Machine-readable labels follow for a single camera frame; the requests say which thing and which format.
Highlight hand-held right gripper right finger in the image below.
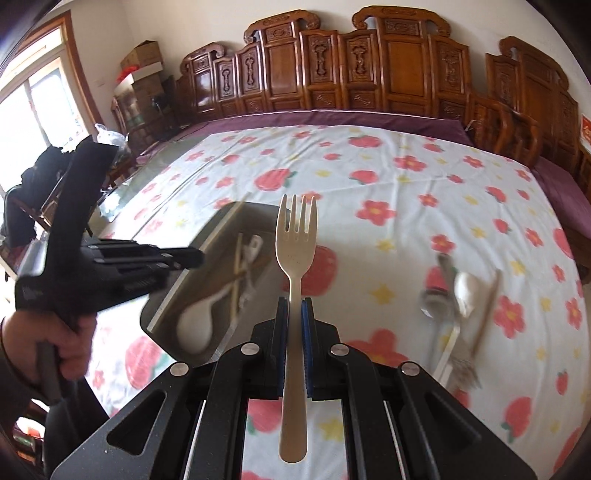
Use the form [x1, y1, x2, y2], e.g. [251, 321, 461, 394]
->
[301, 298, 539, 480]

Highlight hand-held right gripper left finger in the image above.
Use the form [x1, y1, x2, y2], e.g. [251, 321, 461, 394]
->
[51, 298, 290, 480]

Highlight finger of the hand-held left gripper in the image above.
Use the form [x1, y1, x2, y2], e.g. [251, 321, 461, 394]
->
[90, 246, 204, 260]
[92, 257, 206, 278]

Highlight rectangular metal tray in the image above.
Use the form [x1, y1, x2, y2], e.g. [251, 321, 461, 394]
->
[145, 199, 290, 365]

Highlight large cream spoon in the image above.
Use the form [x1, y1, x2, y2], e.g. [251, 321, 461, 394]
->
[177, 272, 243, 357]

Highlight beige plastic fork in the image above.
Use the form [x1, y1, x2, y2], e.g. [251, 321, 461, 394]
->
[276, 194, 318, 463]

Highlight small white spoon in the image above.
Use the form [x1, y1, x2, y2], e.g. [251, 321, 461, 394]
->
[240, 234, 263, 306]

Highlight metal spoon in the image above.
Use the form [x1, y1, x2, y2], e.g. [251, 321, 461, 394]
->
[418, 254, 456, 365]

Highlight metal fork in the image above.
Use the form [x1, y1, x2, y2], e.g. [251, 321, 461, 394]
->
[434, 320, 482, 389]

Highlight white plastic spoon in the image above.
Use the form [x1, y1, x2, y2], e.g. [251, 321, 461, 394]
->
[454, 271, 486, 320]

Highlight person's left hand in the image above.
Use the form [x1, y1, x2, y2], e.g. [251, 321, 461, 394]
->
[0, 310, 99, 384]

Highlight wooden dining chair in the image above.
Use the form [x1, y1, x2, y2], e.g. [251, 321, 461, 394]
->
[4, 152, 118, 259]

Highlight pile of dark clothes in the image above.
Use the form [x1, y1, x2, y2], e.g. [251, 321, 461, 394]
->
[0, 148, 75, 250]

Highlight crumpled plastic bag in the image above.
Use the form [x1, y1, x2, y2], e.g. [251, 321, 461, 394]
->
[95, 124, 129, 149]

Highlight stacked cardboard boxes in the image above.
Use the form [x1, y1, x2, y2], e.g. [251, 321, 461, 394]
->
[117, 78, 178, 139]

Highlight wooden framed balcony door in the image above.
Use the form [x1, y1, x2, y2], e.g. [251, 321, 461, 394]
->
[0, 11, 101, 197]

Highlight white box with red flowers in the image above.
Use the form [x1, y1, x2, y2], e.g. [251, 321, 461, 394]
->
[113, 65, 165, 89]

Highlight floral white tablecloth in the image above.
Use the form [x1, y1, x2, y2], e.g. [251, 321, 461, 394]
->
[88, 124, 585, 480]

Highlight brown cardboard box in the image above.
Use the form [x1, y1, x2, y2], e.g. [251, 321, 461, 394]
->
[121, 41, 165, 71]

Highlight purple sofa cushion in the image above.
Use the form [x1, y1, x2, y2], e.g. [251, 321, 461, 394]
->
[175, 110, 472, 149]

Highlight carved wooden sofa bench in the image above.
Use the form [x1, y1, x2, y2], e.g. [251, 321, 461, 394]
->
[173, 6, 542, 154]

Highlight purple armchair cushion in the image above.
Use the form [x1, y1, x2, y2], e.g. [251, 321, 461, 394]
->
[531, 157, 591, 232]

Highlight carved wooden armchair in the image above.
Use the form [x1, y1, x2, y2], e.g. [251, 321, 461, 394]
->
[484, 37, 591, 234]

